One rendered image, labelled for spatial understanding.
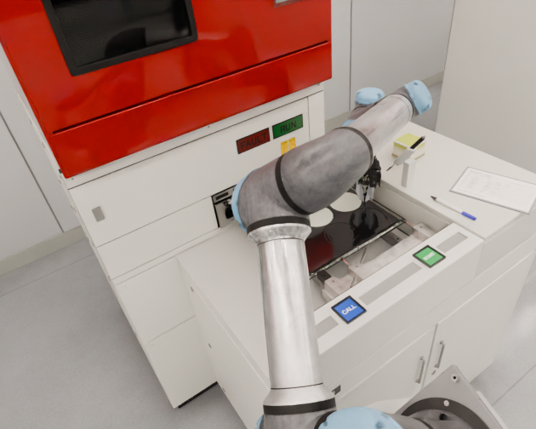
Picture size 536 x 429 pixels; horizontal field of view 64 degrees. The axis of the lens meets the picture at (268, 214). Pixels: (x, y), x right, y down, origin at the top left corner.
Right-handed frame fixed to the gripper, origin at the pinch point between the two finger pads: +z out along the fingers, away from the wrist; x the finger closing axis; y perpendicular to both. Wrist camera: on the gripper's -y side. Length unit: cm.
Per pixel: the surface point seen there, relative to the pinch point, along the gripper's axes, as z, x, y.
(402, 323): 5.6, 6.2, 43.5
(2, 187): 39, -190, -67
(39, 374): 91, -148, 12
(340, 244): 1.4, -7.9, 20.4
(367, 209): 1.4, 0.5, 4.9
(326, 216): 1.3, -11.9, 8.0
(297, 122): -18.7, -20.7, -15.1
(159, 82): -46, -50, 15
